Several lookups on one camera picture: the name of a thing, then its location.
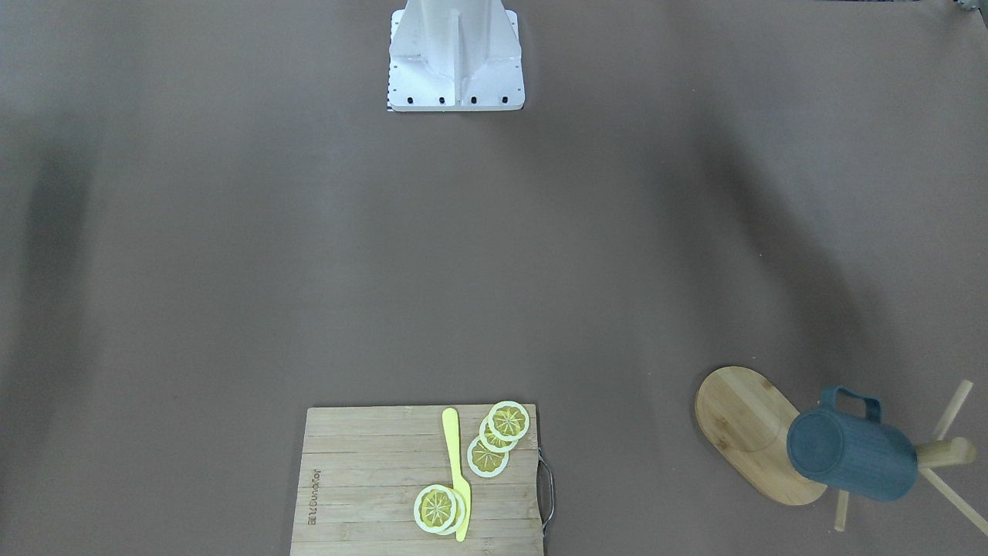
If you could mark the dark blue ribbed mug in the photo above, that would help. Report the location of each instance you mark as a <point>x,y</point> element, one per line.
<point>844,443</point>

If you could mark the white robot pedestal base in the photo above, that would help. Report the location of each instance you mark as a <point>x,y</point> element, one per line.
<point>455,56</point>

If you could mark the yellow plastic knife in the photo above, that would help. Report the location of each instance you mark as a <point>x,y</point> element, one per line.
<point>451,430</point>

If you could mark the lemon slice under pair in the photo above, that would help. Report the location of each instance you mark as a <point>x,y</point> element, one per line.
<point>460,514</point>

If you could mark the wooden cup storage rack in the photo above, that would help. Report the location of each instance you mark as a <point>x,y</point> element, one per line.
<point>746,417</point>

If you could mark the wooden cutting board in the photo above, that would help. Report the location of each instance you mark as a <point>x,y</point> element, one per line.
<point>361,469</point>

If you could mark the lemon slice top of pair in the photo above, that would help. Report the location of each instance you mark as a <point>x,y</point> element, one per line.
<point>434,508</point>

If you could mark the lemon slice middle of row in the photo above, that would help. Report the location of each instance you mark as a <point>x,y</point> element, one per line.
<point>491,442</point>

